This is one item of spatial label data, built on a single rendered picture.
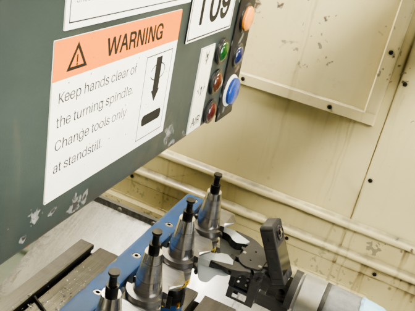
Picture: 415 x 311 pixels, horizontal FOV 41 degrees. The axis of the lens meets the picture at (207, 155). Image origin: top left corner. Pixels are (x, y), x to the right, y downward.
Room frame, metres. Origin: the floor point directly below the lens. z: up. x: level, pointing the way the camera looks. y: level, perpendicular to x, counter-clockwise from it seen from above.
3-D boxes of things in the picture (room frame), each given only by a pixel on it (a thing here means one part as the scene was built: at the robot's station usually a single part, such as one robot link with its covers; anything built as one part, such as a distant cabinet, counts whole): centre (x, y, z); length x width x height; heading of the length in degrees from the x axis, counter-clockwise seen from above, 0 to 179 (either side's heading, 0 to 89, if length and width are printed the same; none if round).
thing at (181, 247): (0.75, 0.01, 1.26); 0.04 x 0.04 x 0.07
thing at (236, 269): (0.80, -0.09, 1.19); 0.09 x 0.05 x 0.02; 95
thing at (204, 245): (0.81, -0.01, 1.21); 0.07 x 0.05 x 0.01; 71
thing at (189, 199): (0.75, 0.01, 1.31); 0.02 x 0.02 x 0.03
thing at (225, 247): (0.89, -0.07, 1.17); 0.09 x 0.03 x 0.06; 46
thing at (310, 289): (0.79, -0.22, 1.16); 0.08 x 0.05 x 0.08; 161
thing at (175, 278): (0.70, 0.03, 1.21); 0.07 x 0.05 x 0.01; 71
